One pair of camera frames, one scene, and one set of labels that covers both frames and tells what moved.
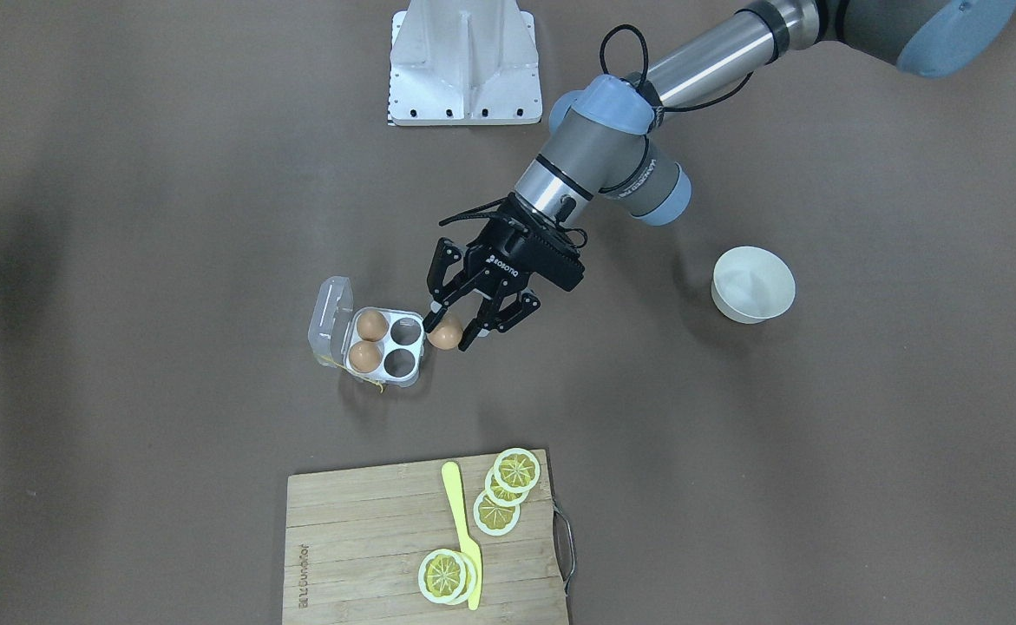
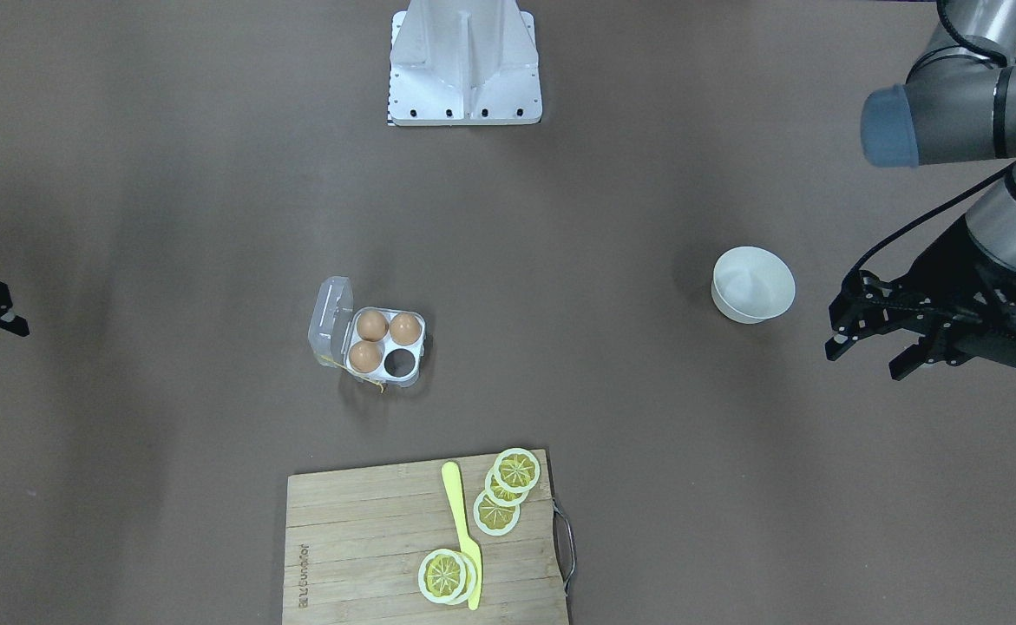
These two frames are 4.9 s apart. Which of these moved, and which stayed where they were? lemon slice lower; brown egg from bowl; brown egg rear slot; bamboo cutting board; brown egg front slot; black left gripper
Moved: black left gripper; brown egg from bowl
Stayed: brown egg rear slot; bamboo cutting board; brown egg front slot; lemon slice lower
